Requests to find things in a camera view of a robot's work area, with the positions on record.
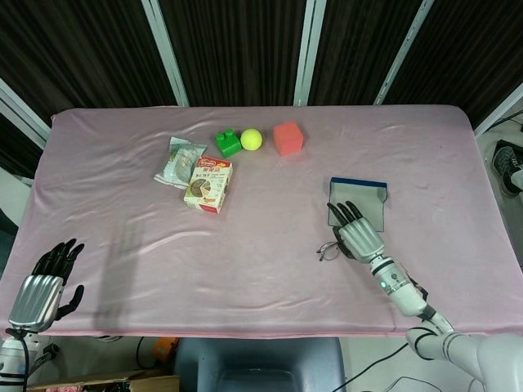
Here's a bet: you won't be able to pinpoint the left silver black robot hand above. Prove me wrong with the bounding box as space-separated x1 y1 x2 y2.
7 238 86 332

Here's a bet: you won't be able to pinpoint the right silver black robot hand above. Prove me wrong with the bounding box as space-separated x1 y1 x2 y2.
326 200 386 262

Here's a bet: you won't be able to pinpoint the thin-framed eyeglasses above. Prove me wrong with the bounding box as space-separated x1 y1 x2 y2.
316 240 344 263

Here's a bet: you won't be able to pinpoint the blue glasses case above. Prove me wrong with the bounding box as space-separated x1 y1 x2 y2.
328 176 388 234

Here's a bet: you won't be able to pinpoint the cardboard box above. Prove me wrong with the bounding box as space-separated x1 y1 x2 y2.
24 369 181 392

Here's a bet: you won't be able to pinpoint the biscuit box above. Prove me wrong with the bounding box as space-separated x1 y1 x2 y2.
183 156 235 216

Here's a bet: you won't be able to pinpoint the red foam cube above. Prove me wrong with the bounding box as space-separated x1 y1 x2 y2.
272 120 305 157

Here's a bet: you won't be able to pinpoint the orange object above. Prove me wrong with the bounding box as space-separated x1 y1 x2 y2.
153 337 179 364

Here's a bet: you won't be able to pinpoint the pink tablecloth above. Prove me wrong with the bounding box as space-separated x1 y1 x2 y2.
0 105 523 340

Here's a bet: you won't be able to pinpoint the yellow tennis ball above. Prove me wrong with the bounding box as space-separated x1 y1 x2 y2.
240 128 264 153

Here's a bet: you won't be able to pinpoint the blue grey chair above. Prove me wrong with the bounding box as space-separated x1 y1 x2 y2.
173 336 348 392

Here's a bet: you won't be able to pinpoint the black sneaker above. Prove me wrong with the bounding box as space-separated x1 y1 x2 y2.
492 138 523 199

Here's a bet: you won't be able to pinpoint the green toy brick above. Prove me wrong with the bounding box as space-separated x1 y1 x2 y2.
214 127 242 158

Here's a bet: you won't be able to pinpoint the crumpled snack bag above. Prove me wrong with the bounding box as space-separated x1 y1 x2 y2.
154 136 208 190

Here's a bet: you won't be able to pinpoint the dark pleated curtain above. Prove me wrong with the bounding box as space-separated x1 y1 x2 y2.
0 0 523 176

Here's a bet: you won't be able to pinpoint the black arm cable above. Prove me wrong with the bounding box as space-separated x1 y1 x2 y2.
4 327 30 387

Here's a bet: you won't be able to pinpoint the black floor cable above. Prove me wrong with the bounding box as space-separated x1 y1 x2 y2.
345 342 409 379
136 337 177 371

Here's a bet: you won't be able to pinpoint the white frame post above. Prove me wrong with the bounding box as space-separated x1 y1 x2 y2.
373 0 435 105
473 81 523 136
141 0 190 108
293 0 328 107
0 77 52 152

